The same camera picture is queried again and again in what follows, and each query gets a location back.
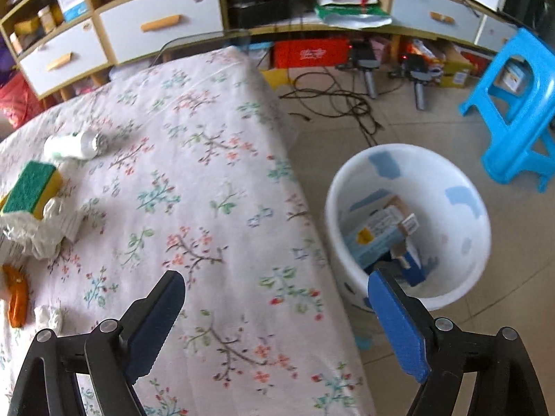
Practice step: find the yellow green scrub sponge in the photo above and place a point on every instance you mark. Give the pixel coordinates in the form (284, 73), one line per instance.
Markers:
(37, 184)

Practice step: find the blue plastic stool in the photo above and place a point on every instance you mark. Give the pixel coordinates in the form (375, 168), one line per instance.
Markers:
(518, 122)

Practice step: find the red box under cabinet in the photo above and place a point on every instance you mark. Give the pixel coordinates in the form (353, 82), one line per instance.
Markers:
(315, 52)

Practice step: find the white tissue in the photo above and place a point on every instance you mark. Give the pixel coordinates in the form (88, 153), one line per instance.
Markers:
(42, 238)

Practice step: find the right grey drawer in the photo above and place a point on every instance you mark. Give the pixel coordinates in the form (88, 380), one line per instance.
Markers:
(136, 28)

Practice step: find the white yogurt bottle green label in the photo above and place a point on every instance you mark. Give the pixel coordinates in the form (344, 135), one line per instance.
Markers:
(80, 145)

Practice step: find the grey drawer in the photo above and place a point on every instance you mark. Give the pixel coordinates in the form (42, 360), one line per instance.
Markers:
(136, 28)
(66, 56)

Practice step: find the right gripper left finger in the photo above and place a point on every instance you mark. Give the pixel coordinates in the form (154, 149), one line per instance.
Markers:
(114, 355)

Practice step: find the wooden shelf cabinet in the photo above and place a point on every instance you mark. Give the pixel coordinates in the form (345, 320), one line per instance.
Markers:
(26, 24)

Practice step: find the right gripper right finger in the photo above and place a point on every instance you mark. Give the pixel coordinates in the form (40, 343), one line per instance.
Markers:
(438, 354)

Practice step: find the left grey drawer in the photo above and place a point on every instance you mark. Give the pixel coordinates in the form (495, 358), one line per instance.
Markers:
(66, 56)

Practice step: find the orange peel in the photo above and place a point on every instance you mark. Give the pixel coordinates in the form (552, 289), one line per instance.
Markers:
(15, 292)

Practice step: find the white trash bin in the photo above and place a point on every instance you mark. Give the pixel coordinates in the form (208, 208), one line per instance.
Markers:
(414, 211)

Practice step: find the floral tablecloth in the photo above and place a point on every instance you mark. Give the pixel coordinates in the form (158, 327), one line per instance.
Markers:
(196, 178)

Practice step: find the blue milk carton large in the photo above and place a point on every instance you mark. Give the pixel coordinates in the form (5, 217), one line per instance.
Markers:
(381, 229)

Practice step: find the low tv cabinet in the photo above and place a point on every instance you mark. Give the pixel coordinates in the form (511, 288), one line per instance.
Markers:
(461, 21)

